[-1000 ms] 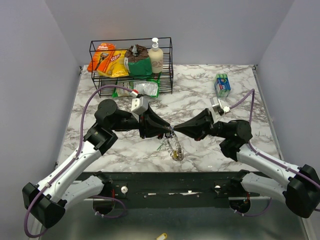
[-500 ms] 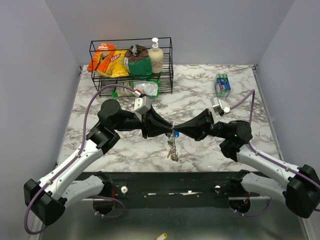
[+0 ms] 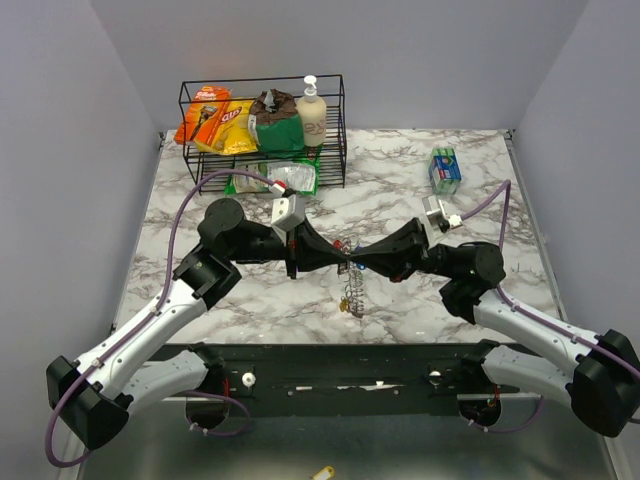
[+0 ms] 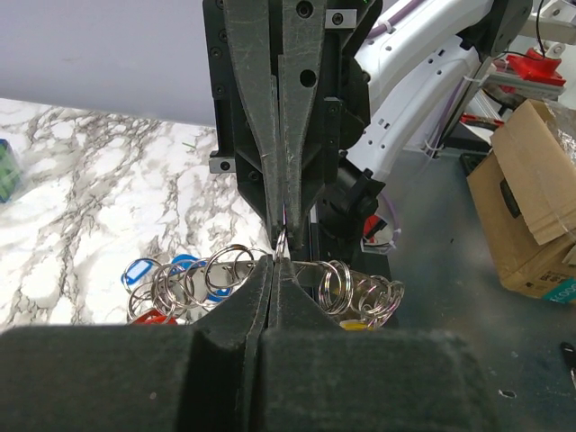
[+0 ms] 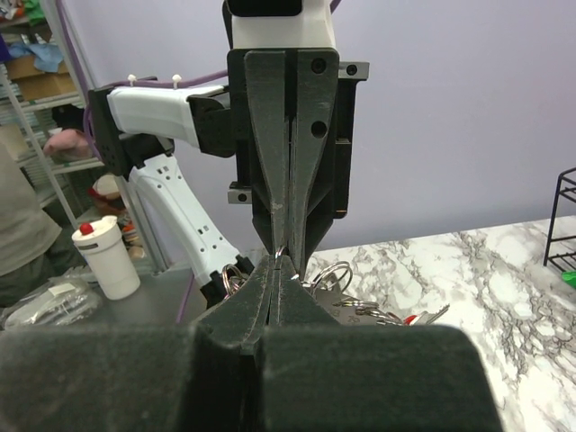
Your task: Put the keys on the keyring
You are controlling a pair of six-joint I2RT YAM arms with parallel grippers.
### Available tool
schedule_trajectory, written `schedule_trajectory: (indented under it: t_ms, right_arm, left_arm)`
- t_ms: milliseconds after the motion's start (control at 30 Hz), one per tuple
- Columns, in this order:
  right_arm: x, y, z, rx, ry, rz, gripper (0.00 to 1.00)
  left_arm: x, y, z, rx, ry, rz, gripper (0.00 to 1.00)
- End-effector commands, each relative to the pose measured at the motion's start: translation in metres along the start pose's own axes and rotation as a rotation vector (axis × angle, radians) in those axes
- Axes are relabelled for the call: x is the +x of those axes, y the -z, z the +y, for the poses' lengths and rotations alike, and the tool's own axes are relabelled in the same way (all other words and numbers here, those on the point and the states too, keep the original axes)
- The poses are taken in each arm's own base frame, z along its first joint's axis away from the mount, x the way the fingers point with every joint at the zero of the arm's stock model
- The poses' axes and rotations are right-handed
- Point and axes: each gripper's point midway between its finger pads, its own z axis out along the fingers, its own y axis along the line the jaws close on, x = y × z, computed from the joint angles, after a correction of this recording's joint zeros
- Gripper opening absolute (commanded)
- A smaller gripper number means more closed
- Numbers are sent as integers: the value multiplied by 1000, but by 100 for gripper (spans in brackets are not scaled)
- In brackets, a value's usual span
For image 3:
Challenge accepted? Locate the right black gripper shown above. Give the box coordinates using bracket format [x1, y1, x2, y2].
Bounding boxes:
[348, 217, 458, 284]

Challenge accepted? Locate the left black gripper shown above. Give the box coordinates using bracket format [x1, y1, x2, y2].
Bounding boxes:
[228, 213, 348, 279]

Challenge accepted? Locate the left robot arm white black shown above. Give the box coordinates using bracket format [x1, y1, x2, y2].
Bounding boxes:
[45, 195, 348, 451]

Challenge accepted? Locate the green white snack bag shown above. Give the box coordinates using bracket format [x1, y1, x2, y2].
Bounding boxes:
[224, 148, 320, 195]

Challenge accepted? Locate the blue green sponge pack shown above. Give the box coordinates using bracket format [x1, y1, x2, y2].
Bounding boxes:
[428, 147, 462, 195]

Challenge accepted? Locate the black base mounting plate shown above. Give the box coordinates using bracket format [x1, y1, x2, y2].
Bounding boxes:
[149, 337, 546, 419]

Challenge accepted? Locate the green brown bag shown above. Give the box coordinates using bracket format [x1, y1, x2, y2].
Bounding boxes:
[248, 89, 305, 157]

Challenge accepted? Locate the yellow chips bag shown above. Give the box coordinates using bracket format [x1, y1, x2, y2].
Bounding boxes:
[194, 100, 258, 156]

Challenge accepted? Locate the cream soap pump bottle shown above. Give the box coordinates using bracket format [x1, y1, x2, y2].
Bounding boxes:
[296, 75, 327, 147]

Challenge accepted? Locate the orange razor package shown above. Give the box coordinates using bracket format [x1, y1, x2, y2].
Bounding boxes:
[174, 85, 232, 151]

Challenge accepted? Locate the yellow tag on floor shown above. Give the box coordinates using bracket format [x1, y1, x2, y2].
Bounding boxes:
[311, 466, 335, 480]

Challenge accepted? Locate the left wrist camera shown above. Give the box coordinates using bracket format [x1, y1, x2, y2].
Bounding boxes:
[271, 193, 306, 233]

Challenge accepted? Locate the black wire rack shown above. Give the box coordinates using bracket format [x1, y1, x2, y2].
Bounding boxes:
[174, 74, 347, 189]

